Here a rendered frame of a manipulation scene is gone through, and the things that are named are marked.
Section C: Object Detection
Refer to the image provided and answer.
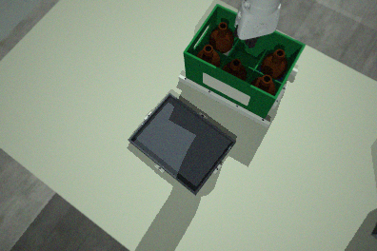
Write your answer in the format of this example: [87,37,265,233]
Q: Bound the green plastic crate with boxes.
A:
[184,4,306,119]

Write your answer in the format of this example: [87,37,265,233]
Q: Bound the brown glass bottle with white label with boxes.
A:
[209,22,234,56]

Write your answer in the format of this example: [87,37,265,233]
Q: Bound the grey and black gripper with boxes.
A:
[233,0,280,48]

